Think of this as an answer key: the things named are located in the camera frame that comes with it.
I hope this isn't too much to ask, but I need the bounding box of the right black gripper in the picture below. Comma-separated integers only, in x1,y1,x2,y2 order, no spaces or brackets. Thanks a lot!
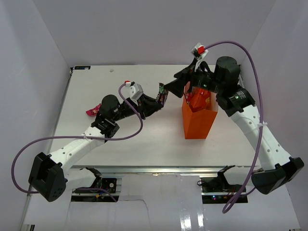
164,58,224,98

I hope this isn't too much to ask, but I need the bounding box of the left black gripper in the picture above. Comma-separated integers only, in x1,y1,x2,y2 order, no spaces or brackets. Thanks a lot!
112,93,163,122

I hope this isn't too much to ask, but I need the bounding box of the purple candy bar wrapper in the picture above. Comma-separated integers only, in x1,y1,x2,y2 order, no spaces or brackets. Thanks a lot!
155,83,169,106

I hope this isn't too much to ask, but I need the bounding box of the red chips bag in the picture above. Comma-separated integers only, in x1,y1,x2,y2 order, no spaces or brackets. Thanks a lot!
187,88,211,113

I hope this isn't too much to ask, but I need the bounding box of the orange paper bag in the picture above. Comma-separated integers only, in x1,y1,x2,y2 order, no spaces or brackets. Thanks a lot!
181,92,218,139

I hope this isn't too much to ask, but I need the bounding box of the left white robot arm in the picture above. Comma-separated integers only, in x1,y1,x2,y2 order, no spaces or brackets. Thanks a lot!
28,93,166,202

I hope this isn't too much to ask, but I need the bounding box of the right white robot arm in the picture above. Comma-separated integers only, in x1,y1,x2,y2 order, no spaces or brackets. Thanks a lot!
165,56,304,194

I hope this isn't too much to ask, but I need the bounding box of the left blue table label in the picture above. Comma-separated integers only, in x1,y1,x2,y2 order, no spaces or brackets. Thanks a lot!
74,66,91,70

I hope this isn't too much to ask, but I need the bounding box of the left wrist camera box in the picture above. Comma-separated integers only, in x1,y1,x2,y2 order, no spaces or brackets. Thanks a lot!
124,81,143,102

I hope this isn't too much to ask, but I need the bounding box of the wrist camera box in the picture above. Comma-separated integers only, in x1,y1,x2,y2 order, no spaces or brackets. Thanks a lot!
191,43,208,72
124,81,143,102

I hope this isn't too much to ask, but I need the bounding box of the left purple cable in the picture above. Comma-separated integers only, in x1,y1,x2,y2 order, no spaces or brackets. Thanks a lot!
11,83,144,194

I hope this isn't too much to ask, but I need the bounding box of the purple cable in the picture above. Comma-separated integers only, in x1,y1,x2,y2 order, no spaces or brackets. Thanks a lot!
11,83,144,194
204,41,265,214

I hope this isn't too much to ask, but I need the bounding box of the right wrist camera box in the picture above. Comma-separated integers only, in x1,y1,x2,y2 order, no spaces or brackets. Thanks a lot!
191,43,208,72

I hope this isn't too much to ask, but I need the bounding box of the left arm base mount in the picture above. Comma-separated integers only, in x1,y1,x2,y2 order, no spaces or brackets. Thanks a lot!
71,178,119,203

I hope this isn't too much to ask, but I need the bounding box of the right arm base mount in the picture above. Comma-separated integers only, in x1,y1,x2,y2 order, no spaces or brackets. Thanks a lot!
197,166,242,205

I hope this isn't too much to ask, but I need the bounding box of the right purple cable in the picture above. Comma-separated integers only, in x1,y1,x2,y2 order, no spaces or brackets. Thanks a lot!
204,41,265,214

